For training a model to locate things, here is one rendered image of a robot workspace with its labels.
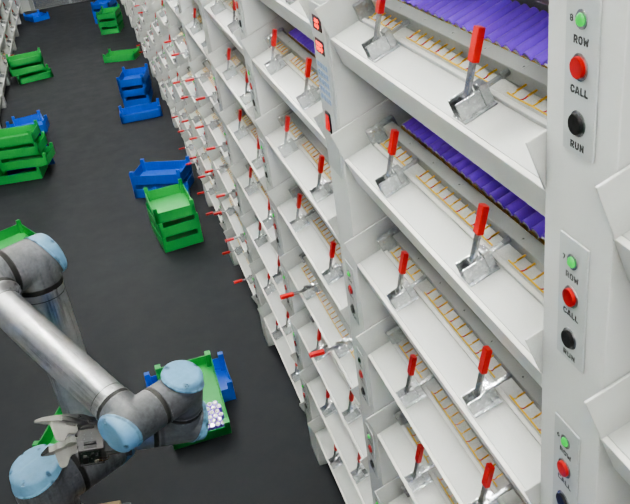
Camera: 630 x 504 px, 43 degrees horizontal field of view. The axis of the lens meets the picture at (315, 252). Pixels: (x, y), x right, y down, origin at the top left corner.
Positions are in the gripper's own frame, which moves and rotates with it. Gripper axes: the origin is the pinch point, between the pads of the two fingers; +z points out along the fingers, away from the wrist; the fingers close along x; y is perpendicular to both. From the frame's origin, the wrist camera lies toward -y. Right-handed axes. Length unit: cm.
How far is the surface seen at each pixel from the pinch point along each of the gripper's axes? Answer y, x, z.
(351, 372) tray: 7, -20, -67
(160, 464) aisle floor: -30, 83, -32
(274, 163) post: -51, -29, -62
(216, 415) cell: -40, 75, -52
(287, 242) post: -43, -8, -66
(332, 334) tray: -7, -14, -68
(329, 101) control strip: -2, -87, -52
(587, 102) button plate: 54, -132, -48
